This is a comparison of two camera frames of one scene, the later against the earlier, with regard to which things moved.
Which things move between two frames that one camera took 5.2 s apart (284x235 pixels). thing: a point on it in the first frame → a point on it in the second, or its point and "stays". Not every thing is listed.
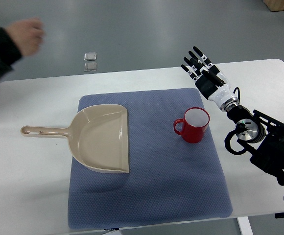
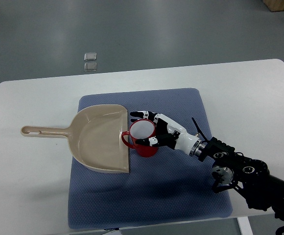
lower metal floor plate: [90, 66] stays
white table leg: [245, 225] stays
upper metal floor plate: [90, 56] stays
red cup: [194, 126] → [139, 129]
